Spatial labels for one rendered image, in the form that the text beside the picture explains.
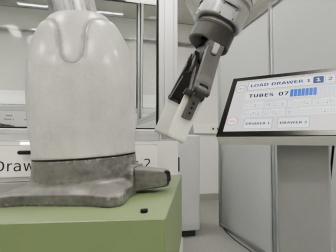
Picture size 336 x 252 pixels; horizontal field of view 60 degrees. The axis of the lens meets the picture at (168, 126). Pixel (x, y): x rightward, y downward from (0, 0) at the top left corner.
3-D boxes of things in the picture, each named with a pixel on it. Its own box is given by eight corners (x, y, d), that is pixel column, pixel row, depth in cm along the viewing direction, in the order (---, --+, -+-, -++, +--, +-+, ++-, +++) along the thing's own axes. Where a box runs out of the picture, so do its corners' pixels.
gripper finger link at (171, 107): (168, 99, 58) (167, 99, 58) (154, 131, 57) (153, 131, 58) (182, 105, 58) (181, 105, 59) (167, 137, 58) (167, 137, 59)
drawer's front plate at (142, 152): (157, 173, 114) (157, 145, 115) (80, 175, 107) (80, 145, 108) (156, 172, 116) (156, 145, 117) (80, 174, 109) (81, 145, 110)
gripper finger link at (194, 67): (211, 64, 52) (215, 59, 51) (204, 106, 44) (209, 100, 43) (191, 55, 51) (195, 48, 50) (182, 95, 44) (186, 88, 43)
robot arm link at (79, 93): (8, 164, 36) (0, -11, 37) (49, 154, 54) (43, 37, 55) (139, 155, 38) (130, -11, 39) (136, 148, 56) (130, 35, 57)
